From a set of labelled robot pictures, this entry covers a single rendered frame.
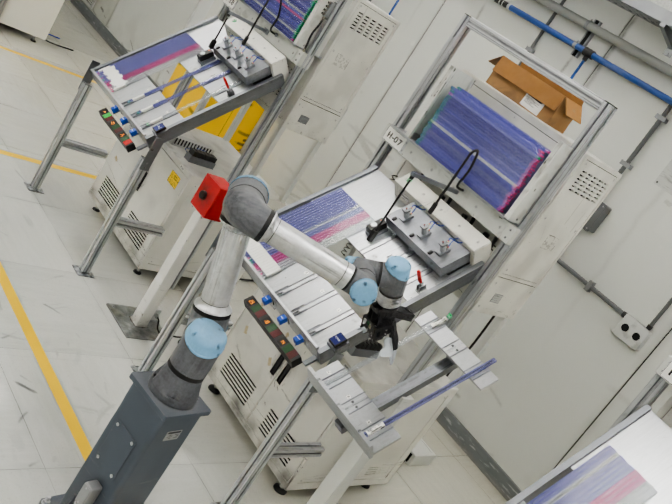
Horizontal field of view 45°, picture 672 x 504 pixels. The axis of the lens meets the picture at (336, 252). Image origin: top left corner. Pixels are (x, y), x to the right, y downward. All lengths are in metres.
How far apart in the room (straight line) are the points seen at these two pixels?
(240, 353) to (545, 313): 1.78
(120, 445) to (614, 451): 1.43
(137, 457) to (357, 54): 2.39
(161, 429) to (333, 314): 0.79
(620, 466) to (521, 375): 2.03
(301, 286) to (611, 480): 1.22
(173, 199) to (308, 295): 1.29
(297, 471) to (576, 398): 1.72
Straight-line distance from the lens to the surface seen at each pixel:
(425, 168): 3.18
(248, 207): 2.14
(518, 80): 3.45
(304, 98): 4.02
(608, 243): 4.38
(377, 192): 3.27
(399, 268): 2.30
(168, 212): 4.00
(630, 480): 2.53
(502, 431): 4.56
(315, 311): 2.84
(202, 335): 2.27
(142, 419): 2.38
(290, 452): 2.97
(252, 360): 3.40
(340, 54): 4.02
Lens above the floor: 1.79
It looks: 17 degrees down
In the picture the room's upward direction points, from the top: 34 degrees clockwise
